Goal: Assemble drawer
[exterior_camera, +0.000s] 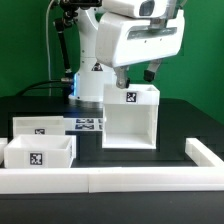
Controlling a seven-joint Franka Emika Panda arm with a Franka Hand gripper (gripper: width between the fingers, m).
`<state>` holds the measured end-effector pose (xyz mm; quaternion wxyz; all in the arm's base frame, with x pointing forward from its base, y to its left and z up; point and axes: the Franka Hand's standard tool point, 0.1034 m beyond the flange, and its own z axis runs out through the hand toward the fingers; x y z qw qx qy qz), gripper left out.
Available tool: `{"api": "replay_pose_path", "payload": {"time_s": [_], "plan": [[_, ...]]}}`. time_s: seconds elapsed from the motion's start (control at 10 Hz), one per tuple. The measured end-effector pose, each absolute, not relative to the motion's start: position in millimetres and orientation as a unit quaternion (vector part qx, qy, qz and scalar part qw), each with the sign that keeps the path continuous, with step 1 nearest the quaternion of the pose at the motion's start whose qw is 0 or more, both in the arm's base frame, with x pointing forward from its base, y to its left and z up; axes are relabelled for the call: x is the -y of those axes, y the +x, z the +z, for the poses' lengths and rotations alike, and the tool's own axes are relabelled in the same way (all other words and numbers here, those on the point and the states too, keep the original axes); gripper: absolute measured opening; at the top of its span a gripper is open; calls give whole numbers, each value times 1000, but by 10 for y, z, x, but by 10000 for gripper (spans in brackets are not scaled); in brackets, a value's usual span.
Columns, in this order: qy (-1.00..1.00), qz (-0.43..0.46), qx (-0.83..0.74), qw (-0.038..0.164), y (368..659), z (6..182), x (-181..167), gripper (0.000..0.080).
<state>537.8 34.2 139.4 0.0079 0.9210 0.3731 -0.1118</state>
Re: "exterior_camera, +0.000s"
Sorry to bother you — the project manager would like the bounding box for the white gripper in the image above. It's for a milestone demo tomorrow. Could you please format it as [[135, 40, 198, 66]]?
[[95, 10, 185, 89]]

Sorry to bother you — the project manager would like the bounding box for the white drawer cabinet frame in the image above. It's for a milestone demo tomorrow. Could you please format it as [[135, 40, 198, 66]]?
[[102, 84, 160, 149]]

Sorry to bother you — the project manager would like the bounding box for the white front drawer box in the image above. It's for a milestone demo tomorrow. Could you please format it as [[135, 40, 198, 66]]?
[[4, 135, 76, 169]]

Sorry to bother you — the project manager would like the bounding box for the white drawer box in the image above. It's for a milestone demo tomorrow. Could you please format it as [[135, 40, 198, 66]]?
[[13, 116, 65, 137], [4, 135, 76, 169]]

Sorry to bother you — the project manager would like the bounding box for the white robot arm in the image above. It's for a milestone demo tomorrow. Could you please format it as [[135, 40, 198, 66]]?
[[49, 0, 185, 104]]

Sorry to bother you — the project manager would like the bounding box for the white rear drawer box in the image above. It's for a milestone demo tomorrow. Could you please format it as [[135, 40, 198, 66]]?
[[13, 116, 65, 137]]

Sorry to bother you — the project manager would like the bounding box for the marker sheet on table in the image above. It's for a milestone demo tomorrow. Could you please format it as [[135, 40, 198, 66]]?
[[64, 118, 103, 131]]

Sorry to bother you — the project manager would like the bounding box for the black cable bundle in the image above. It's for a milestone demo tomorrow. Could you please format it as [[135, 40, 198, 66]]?
[[15, 18, 75, 98]]

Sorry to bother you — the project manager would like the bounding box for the white thin cable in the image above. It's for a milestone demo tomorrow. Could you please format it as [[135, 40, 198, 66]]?
[[45, 0, 57, 97]]

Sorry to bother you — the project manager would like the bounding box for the white right fence rail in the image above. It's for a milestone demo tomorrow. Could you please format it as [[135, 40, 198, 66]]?
[[185, 138, 224, 168]]

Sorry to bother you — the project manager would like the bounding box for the white fence rail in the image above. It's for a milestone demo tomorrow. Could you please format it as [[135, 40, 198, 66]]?
[[0, 138, 8, 165], [185, 138, 224, 168], [0, 167, 224, 194]]

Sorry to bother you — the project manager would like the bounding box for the white front fence rail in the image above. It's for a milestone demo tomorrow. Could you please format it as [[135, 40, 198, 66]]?
[[0, 167, 224, 194]]

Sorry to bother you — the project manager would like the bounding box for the white left fence rail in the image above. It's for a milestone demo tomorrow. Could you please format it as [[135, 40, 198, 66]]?
[[0, 138, 8, 165]]

